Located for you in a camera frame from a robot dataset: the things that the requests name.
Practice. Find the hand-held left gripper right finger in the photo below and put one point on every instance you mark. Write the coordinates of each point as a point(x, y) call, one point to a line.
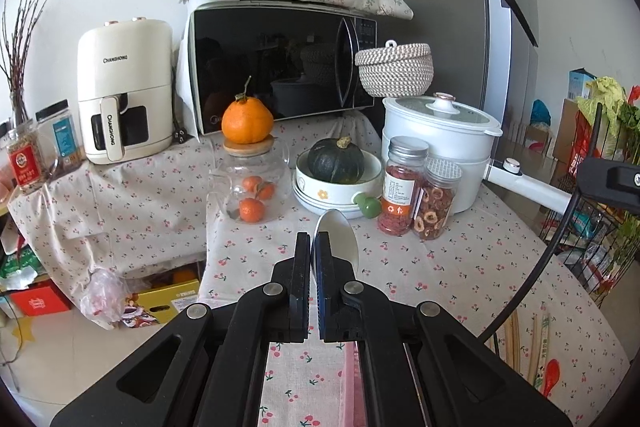
point(322, 267)

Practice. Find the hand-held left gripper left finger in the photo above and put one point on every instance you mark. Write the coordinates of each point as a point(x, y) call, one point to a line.
point(302, 267)

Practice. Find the bamboo chopsticks pair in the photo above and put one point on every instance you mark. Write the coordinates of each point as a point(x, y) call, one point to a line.
point(542, 342)

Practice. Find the bare wooden chopstick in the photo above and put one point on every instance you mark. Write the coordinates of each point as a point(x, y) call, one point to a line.
point(511, 339)

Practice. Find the red spoon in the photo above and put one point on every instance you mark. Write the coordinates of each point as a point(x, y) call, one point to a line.
point(551, 374)

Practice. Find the red snack packet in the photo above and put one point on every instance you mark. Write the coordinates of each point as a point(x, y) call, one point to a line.
point(582, 152)

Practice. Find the green coriander bunch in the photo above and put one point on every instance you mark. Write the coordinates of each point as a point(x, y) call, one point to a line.
point(631, 117)

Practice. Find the brown cardboard box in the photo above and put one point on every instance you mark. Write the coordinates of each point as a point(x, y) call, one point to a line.
point(565, 127)

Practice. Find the small orange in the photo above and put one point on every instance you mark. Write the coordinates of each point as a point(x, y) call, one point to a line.
point(250, 210)
point(267, 192)
point(251, 185)

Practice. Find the napa cabbage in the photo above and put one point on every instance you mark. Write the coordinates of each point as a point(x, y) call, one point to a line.
point(607, 97)

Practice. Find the blue plastic bag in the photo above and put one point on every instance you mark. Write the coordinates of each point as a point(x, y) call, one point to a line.
point(540, 113)

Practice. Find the jar of red berries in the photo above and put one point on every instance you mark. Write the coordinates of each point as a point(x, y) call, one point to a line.
point(400, 202)

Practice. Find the blue carton box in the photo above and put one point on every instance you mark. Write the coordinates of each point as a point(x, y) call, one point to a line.
point(580, 82)

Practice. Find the dark green pumpkin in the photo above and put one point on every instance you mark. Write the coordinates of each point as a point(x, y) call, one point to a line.
point(332, 162)

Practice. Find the glass jar with wooden lid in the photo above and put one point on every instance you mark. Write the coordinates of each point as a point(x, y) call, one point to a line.
point(235, 179)

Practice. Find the jar of dried fruit rings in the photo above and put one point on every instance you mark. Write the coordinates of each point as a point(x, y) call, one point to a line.
point(435, 212)

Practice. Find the cherry print tablecloth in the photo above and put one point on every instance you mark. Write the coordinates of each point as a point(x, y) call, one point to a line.
point(450, 282)

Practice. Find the yellow cardboard box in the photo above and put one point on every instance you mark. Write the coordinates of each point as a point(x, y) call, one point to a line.
point(170, 299)

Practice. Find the large orange with stem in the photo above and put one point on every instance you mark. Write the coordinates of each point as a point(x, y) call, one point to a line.
point(247, 122)

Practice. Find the white electric cooking pot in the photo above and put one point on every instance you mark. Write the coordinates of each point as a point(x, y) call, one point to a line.
point(450, 132)

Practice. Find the black power plug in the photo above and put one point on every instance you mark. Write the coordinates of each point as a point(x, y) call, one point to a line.
point(180, 137)

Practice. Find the clear plastic bag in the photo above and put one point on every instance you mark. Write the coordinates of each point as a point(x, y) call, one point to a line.
point(102, 297)

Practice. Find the black microwave oven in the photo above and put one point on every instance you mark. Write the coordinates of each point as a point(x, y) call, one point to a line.
point(270, 67)

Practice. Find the cream air fryer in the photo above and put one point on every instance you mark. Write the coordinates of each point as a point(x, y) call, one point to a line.
point(125, 72)

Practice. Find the red box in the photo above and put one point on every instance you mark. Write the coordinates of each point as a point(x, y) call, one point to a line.
point(40, 302)

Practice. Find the blue label plastic jar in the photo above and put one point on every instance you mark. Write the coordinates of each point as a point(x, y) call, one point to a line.
point(62, 137)

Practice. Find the red label plastic jar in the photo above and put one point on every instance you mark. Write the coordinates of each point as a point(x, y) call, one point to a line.
point(22, 157)

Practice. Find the dried branches in vase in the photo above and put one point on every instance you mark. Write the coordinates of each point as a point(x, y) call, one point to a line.
point(15, 77)

